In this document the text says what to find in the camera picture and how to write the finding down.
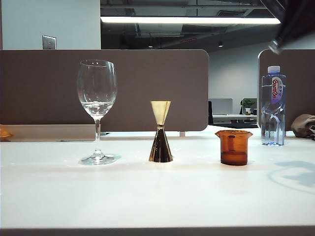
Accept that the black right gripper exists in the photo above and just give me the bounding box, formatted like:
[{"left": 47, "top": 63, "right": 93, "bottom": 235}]
[{"left": 279, "top": 0, "right": 315, "bottom": 44}]

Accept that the small amber measuring cup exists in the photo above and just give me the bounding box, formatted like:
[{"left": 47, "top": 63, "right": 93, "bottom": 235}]
[{"left": 215, "top": 130, "right": 253, "bottom": 166}]

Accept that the gold double jigger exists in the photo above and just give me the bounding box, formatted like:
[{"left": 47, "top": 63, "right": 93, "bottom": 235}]
[{"left": 148, "top": 100, "right": 174, "bottom": 163}]

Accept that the clear plastic water bottle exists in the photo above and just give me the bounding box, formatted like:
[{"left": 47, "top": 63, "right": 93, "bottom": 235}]
[{"left": 260, "top": 65, "right": 287, "bottom": 147}]

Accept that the clear wine glass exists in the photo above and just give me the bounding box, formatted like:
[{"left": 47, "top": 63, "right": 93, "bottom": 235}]
[{"left": 77, "top": 59, "right": 122, "bottom": 166}]

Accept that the narrow brown desk partition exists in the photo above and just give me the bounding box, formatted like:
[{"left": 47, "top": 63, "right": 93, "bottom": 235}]
[{"left": 257, "top": 49, "right": 315, "bottom": 137}]

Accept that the small green potted plant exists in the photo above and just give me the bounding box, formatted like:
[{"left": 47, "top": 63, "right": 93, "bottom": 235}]
[{"left": 240, "top": 98, "right": 257, "bottom": 116}]

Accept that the long ceiling light strip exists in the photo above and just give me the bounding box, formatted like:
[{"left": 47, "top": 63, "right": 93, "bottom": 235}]
[{"left": 100, "top": 16, "right": 282, "bottom": 25}]

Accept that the tan cloth bag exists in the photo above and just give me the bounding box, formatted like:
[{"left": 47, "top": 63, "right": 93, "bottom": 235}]
[{"left": 290, "top": 114, "right": 315, "bottom": 141}]

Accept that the white background desk screen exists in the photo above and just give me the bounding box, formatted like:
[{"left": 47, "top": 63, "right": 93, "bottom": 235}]
[{"left": 209, "top": 98, "right": 233, "bottom": 115}]

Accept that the white background desk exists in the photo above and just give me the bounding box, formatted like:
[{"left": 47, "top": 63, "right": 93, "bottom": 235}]
[{"left": 212, "top": 114, "right": 257, "bottom": 124}]

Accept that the wide brown desk partition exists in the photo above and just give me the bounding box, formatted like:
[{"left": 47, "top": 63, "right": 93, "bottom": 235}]
[{"left": 0, "top": 49, "right": 210, "bottom": 132}]

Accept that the beige long box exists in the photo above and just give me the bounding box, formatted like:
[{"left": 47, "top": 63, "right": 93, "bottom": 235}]
[{"left": 0, "top": 124, "right": 96, "bottom": 143}]

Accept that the orange rounded object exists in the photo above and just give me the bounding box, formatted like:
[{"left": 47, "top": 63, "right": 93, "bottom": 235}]
[{"left": 0, "top": 124, "right": 13, "bottom": 142}]

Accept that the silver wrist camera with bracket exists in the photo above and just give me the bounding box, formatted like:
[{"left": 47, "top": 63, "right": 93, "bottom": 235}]
[{"left": 268, "top": 38, "right": 284, "bottom": 55}]

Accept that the metal wall switch plate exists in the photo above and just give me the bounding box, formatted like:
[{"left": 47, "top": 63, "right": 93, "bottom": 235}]
[{"left": 42, "top": 34, "right": 57, "bottom": 50}]

